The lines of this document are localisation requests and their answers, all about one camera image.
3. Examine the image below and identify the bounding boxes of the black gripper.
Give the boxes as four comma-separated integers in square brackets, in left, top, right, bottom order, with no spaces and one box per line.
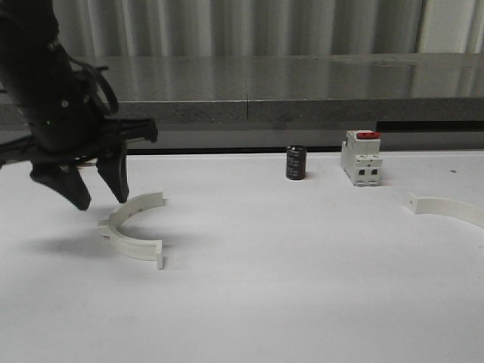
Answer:
[1,94,158,211]

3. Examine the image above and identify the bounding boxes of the white half-ring pipe clamp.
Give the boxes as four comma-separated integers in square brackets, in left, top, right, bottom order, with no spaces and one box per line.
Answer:
[404,193,483,228]
[98,191,166,270]

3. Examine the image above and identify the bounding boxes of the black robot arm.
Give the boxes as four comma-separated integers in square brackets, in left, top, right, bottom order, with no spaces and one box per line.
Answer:
[1,1,158,210]

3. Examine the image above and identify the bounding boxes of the grey stone counter ledge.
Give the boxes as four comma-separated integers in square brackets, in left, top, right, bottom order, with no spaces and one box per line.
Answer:
[0,52,484,132]

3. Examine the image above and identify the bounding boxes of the black cylindrical capacitor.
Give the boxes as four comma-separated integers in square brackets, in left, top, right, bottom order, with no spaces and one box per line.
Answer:
[286,145,307,181]

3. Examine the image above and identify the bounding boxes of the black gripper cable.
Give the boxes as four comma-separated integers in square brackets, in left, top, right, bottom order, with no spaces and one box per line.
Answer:
[70,56,119,116]

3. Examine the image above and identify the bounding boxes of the white circuit breaker red switch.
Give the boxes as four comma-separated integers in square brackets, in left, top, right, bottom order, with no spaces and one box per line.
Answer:
[340,130,383,187]

